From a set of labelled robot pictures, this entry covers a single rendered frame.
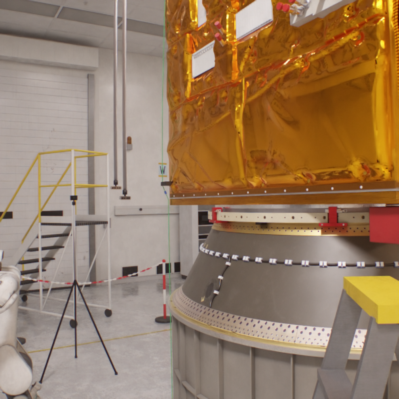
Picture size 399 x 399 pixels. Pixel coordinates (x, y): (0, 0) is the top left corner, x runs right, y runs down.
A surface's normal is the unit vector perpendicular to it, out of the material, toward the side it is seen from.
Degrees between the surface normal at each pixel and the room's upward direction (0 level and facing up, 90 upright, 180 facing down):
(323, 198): 90
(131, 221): 90
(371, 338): 87
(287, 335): 43
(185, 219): 90
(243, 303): 62
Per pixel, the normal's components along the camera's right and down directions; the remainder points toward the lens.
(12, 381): 0.34, -0.01
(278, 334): -0.38, -0.73
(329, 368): -0.11, 0.04
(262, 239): -0.63, -0.47
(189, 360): -0.91, 0.00
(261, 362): -0.62, 0.00
